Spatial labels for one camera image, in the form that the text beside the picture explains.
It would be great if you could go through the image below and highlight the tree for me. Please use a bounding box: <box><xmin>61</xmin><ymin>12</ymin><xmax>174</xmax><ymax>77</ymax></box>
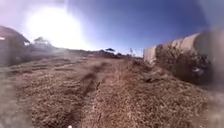
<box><xmin>33</xmin><ymin>36</ymin><xmax>53</xmax><ymax>50</ymax></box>

